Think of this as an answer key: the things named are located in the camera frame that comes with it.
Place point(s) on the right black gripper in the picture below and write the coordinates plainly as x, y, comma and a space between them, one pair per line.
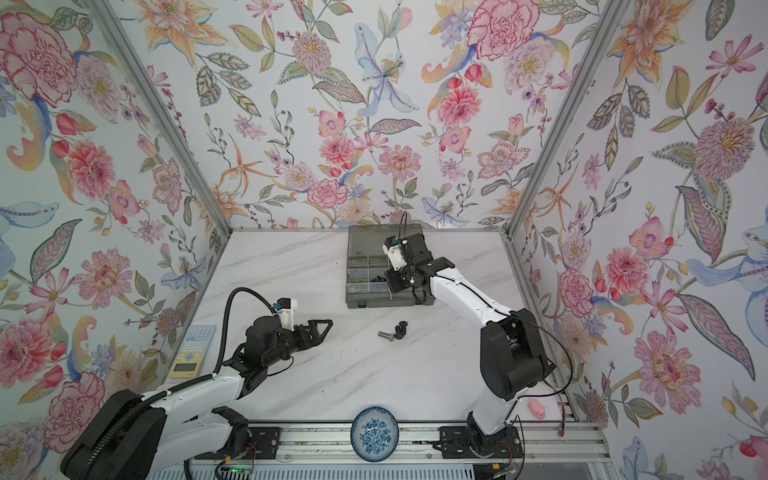
395, 286

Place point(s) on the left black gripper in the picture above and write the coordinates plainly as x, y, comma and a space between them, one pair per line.
313, 333

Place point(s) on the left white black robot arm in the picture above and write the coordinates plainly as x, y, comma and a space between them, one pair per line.
133, 436

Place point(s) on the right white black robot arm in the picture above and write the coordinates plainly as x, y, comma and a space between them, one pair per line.
512, 356

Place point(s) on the grey compartment organizer box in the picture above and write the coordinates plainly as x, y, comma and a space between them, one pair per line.
366, 260

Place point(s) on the silver hex bolt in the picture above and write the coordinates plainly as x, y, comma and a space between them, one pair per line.
386, 336

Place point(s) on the blue patterned ceramic plate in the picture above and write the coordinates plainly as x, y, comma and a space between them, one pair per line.
374, 434

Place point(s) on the yellow grey calculator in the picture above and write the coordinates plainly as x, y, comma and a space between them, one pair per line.
192, 352

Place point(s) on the pink small toy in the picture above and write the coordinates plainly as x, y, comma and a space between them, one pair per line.
537, 410

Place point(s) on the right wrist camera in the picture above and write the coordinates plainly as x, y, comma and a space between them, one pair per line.
393, 250

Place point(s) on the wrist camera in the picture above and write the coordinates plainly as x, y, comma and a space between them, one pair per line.
393, 250
286, 310

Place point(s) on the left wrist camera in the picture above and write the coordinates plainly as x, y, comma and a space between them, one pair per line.
286, 310

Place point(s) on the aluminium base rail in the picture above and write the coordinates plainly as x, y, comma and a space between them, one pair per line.
529, 442

